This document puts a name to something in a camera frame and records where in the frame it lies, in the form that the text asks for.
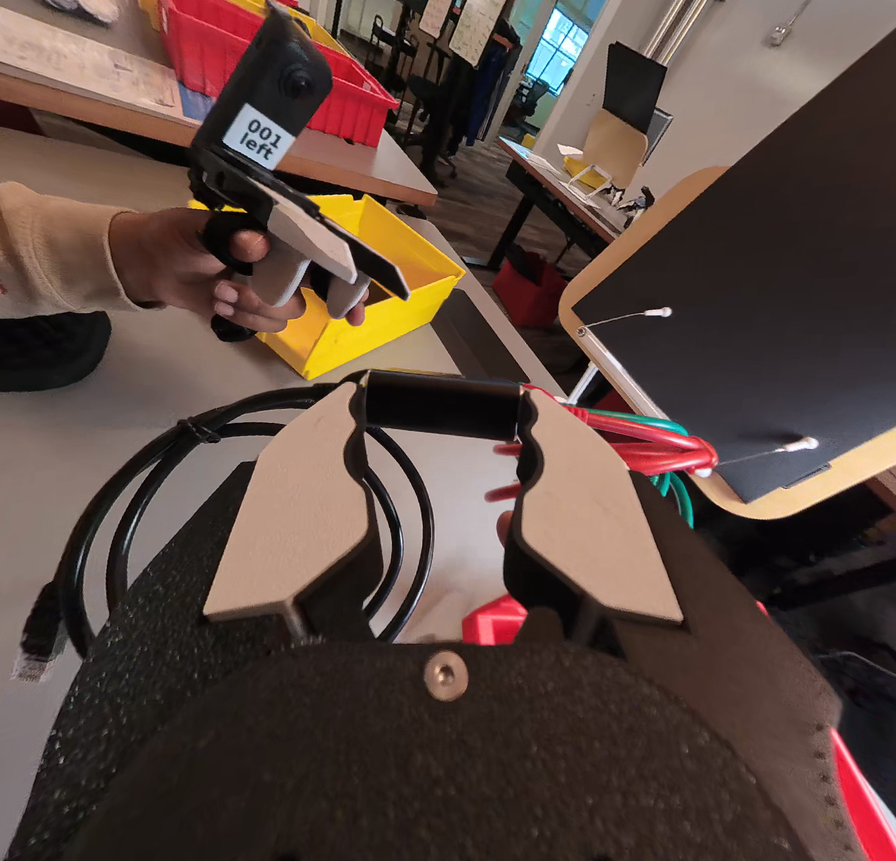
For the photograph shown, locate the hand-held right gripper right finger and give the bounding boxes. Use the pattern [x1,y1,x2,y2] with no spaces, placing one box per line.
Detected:
[503,387,685,642]

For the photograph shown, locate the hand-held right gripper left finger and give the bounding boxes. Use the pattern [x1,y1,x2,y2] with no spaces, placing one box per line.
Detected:
[203,381,385,638]

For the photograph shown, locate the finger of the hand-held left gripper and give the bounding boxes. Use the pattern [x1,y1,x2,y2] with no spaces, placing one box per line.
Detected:
[308,206,412,302]
[268,194,361,285]

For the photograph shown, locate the yellow plastic bin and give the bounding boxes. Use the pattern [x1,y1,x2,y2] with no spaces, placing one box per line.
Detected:
[188,194,467,381]

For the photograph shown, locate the green ethernet cable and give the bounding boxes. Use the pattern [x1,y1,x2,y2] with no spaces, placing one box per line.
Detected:
[581,408,695,529]

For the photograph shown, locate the red ethernet cable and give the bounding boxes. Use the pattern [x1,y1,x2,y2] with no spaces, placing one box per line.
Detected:
[483,383,720,505]

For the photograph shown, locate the red plastic bin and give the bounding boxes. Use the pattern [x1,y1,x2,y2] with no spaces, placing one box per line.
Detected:
[462,593,896,861]

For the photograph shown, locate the black ethernet cable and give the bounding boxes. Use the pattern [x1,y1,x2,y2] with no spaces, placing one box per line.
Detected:
[10,371,436,685]

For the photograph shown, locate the person's left hand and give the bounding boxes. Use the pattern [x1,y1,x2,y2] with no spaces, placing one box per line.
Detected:
[108,206,368,333]

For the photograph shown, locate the red ribbed crate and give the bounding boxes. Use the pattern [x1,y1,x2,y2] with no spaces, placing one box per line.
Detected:
[149,0,400,149]

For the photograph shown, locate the wooden table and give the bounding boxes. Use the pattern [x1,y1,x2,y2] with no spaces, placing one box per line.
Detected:
[0,7,440,208]

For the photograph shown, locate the small red bag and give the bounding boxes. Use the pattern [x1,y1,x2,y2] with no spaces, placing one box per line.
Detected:
[492,247,569,328]

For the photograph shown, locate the white board stand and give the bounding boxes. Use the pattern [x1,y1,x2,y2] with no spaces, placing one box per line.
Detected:
[566,325,669,417]

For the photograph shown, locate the paper sheet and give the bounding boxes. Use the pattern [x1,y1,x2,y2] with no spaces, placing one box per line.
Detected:
[0,7,184,114]

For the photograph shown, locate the wooden desk with black legs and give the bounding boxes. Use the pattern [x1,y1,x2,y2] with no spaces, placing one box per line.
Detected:
[486,134,634,270]

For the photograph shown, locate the hanging jackets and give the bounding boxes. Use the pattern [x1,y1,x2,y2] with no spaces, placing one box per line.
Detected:
[440,19,523,170]

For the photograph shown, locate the window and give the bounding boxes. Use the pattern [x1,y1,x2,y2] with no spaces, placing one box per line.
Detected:
[524,7,590,96]

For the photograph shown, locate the black knit cloth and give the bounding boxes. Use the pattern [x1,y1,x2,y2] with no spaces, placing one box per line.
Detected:
[0,311,113,393]

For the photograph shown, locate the black wood-edged board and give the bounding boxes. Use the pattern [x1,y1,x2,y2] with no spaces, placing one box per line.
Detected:
[559,28,896,522]

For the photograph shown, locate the small black board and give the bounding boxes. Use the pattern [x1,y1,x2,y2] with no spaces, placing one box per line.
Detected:
[580,40,674,191]

